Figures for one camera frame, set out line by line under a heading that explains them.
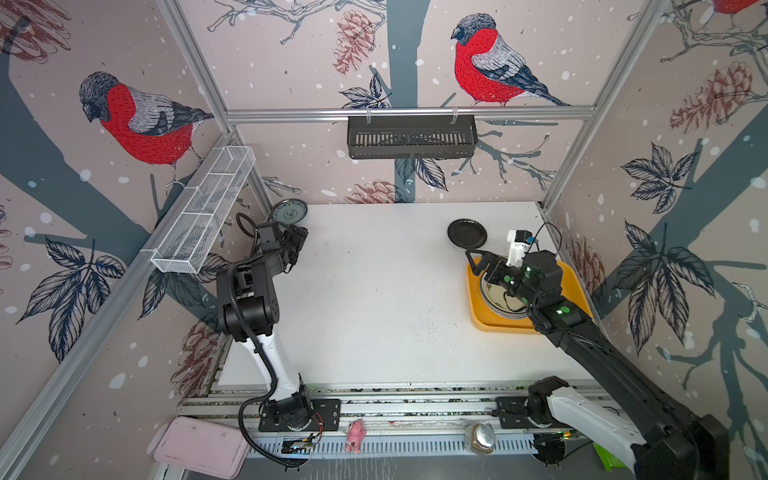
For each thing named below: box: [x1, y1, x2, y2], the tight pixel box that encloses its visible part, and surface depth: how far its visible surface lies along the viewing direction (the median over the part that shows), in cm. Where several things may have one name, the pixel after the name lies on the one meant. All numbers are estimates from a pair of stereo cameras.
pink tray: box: [154, 416, 249, 479], surface depth 69 cm
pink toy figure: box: [345, 419, 367, 454], surface depth 71 cm
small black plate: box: [447, 218, 488, 250], surface depth 113 cm
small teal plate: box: [271, 198, 308, 225], surface depth 124 cm
